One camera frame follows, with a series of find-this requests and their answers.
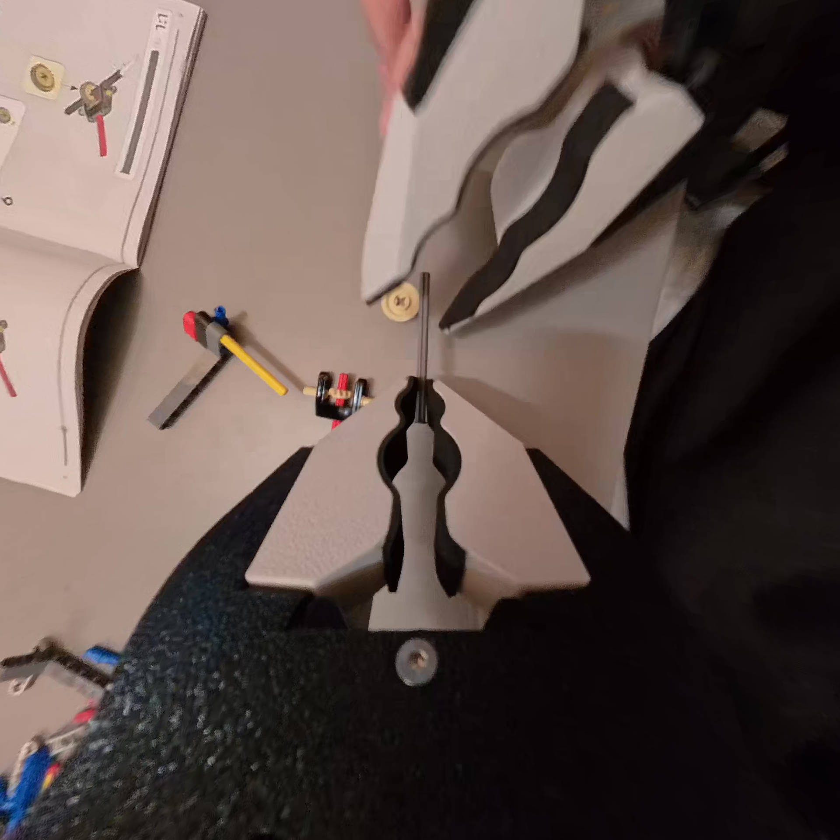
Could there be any person's right hand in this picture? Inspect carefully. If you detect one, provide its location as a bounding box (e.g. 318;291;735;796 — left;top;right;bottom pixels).
363;0;421;137

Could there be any blue and black lego assembly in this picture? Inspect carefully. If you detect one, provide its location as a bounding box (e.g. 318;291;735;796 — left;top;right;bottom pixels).
0;638;123;840

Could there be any tan lego gear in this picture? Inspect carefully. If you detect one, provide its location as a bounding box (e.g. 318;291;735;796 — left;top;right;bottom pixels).
381;283;421;323

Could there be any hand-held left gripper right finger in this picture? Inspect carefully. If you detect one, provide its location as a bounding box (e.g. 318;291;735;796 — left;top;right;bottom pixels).
427;378;590;627

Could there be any dark grey lego axle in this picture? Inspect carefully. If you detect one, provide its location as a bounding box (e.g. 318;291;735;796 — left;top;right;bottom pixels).
418;272;432;424

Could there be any person's black clothing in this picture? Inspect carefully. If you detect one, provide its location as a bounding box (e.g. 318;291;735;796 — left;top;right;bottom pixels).
623;0;840;840

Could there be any grey lego beam assembly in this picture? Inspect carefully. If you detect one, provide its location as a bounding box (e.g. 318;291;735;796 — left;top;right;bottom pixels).
147;304;290;431

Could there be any lego instruction booklet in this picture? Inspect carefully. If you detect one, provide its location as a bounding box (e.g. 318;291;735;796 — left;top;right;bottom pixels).
0;0;208;497

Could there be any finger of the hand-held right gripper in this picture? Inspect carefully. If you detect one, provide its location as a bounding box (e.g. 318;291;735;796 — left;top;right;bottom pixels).
438;66;707;333
361;0;588;304

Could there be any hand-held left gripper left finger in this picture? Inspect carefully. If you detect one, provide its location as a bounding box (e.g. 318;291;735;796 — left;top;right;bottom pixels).
246;378;421;631

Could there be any black lego connector assembly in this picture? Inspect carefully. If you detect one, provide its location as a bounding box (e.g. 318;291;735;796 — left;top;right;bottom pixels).
302;371;375;429

